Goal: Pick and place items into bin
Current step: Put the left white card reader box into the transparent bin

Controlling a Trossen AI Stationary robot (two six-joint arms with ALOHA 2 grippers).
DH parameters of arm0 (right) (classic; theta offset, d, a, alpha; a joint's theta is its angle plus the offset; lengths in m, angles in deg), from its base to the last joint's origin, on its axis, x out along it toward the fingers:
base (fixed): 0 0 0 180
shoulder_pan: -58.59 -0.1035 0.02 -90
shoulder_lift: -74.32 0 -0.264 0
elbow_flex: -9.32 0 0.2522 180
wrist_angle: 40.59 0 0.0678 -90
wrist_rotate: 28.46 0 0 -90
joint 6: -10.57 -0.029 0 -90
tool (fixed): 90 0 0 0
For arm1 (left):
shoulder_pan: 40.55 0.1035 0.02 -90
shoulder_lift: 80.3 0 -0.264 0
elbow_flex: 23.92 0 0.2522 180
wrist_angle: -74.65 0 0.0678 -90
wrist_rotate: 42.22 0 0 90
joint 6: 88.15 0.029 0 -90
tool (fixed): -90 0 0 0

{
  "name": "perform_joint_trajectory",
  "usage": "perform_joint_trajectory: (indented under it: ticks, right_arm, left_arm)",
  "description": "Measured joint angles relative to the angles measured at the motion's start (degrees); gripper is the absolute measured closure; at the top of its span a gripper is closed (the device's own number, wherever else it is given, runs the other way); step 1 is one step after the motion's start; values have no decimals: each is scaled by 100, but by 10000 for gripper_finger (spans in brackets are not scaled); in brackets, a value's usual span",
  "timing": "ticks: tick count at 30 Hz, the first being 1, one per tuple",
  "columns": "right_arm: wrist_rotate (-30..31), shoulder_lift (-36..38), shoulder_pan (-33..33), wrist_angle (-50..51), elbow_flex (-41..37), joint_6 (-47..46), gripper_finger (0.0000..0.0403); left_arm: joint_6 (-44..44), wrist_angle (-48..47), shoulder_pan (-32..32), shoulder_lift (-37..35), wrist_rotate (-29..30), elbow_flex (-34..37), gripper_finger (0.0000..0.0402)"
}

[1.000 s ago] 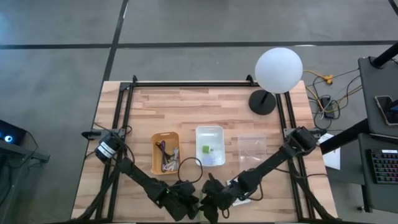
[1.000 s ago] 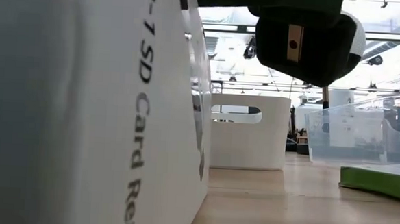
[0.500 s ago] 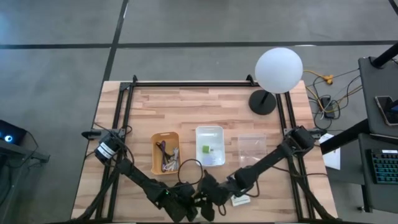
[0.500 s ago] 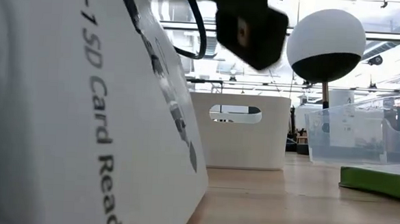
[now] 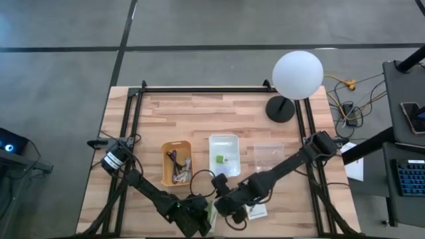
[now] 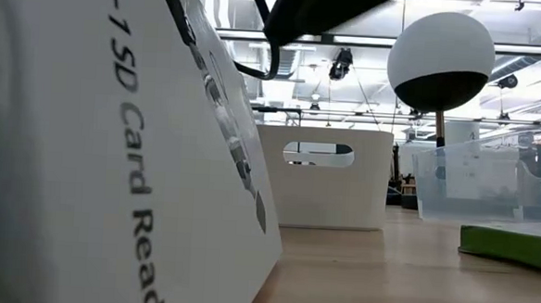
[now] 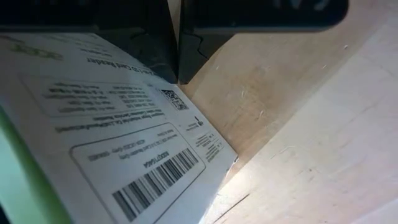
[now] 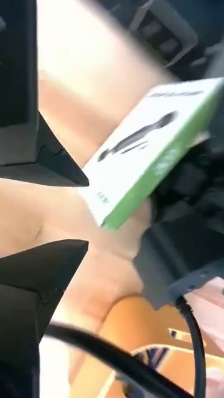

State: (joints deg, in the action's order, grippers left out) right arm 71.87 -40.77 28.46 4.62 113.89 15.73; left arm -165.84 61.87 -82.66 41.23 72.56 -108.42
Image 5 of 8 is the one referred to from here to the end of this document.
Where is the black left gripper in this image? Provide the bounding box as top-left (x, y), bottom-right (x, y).
top-left (168, 198), bottom-right (213, 238)

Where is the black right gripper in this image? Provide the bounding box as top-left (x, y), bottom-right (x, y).
top-left (214, 190), bottom-right (250, 224)

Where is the white green-edged booklet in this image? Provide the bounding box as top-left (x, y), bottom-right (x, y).
top-left (205, 199), bottom-right (218, 234)

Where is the black cable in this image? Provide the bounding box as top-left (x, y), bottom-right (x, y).
top-left (171, 155), bottom-right (187, 176)

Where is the purple braided cable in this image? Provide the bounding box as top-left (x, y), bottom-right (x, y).
top-left (166, 149), bottom-right (181, 185)

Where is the yellow plastic bin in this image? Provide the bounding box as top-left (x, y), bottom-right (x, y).
top-left (161, 140), bottom-right (193, 187)

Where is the white plastic bin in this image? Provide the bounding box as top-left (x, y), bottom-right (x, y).
top-left (208, 133), bottom-right (242, 178)

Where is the clear plastic bag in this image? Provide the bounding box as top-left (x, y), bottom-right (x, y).
top-left (252, 142), bottom-right (286, 174)

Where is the white paper sheet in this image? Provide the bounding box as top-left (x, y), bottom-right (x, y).
top-left (339, 141), bottom-right (365, 182)

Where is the black power adapter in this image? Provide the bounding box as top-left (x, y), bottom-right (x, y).
top-left (341, 102), bottom-right (359, 127)

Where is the white globe lamp black base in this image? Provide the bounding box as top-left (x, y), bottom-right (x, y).
top-left (265, 50), bottom-right (325, 123)

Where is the grey keyboard table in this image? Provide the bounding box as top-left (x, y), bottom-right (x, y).
top-left (381, 141), bottom-right (425, 228)

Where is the backlit keyboard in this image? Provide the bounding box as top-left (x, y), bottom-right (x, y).
top-left (394, 159), bottom-right (425, 197)

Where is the grey desk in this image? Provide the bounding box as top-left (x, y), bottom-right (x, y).
top-left (381, 59), bottom-right (425, 147)

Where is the smartphone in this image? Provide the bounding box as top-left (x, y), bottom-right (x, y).
top-left (399, 102), bottom-right (425, 135)

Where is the black device with blue light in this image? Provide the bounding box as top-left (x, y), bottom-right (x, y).
top-left (0, 127), bottom-right (29, 156)

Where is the black pole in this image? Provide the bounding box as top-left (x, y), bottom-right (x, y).
top-left (396, 44), bottom-right (425, 74)

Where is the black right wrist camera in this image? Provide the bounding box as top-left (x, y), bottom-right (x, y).
top-left (211, 173), bottom-right (230, 197)

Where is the black aluminium table frame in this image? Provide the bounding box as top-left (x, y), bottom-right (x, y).
top-left (78, 79), bottom-right (366, 239)

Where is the yellow floor cable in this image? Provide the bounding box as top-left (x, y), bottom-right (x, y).
top-left (323, 74), bottom-right (388, 121)

